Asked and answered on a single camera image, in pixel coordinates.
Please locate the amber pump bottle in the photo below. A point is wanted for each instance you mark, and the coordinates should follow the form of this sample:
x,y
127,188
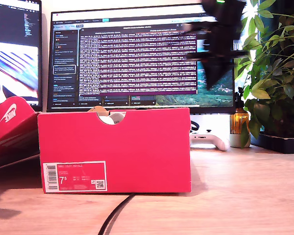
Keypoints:
x,y
238,120

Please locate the black monitor with code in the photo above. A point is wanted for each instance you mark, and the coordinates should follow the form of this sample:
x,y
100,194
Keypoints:
x,y
14,24

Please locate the small pale plant pot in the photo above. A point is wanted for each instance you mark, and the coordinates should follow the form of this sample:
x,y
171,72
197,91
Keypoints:
x,y
235,141

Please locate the green leafy houseplant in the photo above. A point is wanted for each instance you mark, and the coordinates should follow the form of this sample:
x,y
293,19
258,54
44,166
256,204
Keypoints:
x,y
276,80

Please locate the red Nike shoebox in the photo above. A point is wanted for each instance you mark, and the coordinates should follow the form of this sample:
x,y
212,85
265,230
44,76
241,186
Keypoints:
x,y
112,151

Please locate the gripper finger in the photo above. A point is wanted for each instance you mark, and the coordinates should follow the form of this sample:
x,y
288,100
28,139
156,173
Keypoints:
x,y
216,72

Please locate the dark curved band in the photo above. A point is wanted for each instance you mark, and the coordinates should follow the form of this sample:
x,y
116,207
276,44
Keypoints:
x,y
197,126

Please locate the white monitor riser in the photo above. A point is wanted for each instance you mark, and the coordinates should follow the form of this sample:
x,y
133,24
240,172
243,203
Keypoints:
x,y
215,122

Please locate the wide black computer monitor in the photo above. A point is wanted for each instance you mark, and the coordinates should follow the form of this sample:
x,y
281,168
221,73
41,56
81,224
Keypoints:
x,y
137,61

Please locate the black plant tray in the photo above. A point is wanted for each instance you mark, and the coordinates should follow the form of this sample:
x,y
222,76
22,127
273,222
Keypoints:
x,y
284,145

